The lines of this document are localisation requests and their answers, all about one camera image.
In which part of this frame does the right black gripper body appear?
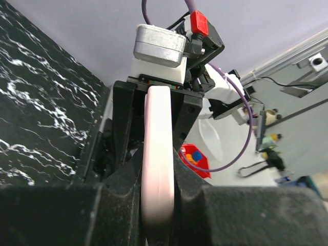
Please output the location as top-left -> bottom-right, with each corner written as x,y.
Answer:
112,80 -> 203,164

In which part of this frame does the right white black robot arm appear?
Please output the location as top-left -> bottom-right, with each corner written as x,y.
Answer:
112,14 -> 249,164

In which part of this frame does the red plastic bin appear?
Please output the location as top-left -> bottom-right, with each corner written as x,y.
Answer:
178,144 -> 211,179

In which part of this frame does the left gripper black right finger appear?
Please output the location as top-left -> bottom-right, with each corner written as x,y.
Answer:
172,153 -> 327,245

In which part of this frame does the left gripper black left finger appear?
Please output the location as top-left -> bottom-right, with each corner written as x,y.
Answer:
1,149 -> 144,245

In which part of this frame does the aluminium front rail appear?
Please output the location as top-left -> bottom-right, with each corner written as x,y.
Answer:
242,28 -> 327,98

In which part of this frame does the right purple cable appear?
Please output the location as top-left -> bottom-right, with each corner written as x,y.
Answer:
142,0 -> 254,173

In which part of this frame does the phone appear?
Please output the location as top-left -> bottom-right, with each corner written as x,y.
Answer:
141,86 -> 175,245

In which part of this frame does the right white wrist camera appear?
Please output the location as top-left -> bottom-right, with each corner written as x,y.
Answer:
129,11 -> 209,88

